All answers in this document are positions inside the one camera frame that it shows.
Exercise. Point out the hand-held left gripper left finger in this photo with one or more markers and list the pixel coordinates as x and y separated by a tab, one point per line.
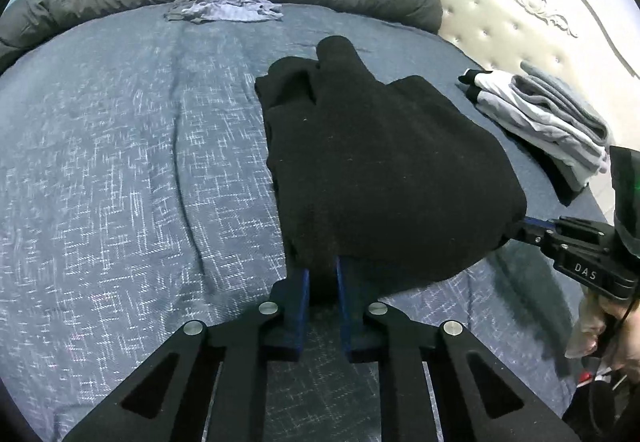
300	307

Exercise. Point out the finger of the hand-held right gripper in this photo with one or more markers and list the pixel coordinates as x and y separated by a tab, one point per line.
540	225
527	236

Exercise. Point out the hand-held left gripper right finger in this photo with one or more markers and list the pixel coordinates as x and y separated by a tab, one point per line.
345	307

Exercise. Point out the black sweater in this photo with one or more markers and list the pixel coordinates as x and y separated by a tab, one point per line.
390	161

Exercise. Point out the person's right forearm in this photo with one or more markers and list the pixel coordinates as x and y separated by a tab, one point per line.
625	372

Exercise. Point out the person's right hand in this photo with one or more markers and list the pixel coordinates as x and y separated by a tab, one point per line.
587	327

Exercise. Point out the grey folded garment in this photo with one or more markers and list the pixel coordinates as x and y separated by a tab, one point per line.
560	101

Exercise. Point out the cream tufted headboard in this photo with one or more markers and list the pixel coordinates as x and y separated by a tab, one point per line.
500	11

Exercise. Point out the bed with blue-grey sheet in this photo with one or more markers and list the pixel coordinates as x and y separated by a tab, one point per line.
125	146

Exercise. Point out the small blue-grey garment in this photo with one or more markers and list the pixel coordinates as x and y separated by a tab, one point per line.
225	6

